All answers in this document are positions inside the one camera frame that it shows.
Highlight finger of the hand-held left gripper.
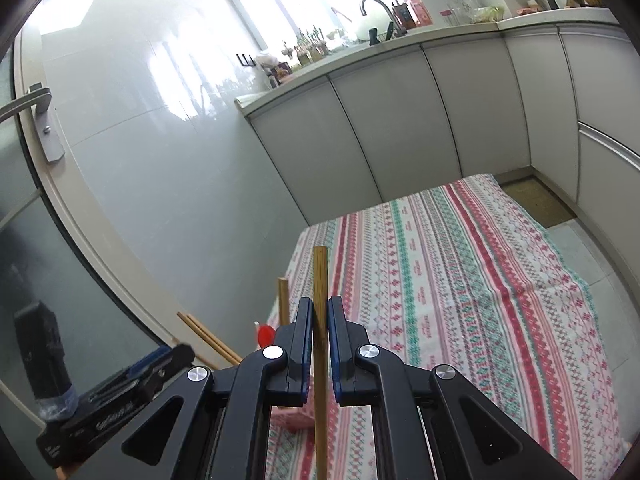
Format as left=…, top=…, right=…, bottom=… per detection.
left=89, top=343, right=197, bottom=402
left=126, top=346, right=174, bottom=377

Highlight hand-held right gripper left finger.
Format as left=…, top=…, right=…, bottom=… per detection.
left=87, top=297, right=315, bottom=480

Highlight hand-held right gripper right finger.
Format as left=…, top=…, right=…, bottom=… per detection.
left=327, top=296, right=576, bottom=480

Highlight pink perforated utensil holder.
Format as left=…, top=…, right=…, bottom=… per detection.
left=272, top=360, right=317, bottom=433

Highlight striped patterned tablecloth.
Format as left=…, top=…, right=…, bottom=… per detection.
left=262, top=172, right=626, bottom=480

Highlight frosted glass door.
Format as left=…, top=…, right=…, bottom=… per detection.
left=0, top=25, right=211, bottom=441

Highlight grey kitchen cabinets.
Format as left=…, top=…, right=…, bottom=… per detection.
left=235, top=10, right=640, bottom=241

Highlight brown floor mat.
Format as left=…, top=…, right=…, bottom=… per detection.
left=500, top=175, right=578, bottom=228

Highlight row of small bottles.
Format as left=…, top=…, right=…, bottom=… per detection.
left=280, top=25, right=341, bottom=63

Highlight dark knife block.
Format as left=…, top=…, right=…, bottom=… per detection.
left=390, top=0, right=418, bottom=31

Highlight red box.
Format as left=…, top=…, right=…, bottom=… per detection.
left=406, top=0, right=433, bottom=26

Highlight curved metal faucet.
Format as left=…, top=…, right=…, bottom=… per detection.
left=360, top=0, right=401, bottom=28

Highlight pale green vegetable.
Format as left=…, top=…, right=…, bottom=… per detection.
left=470, top=5, right=506, bottom=23

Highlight white kitchen countertop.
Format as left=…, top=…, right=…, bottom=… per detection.
left=234, top=6, right=623, bottom=111

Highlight metal door handle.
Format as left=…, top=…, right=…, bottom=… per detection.
left=0, top=85, right=66, bottom=163

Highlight metal cabinet handle strip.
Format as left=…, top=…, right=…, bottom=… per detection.
left=576, top=121, right=640, bottom=161

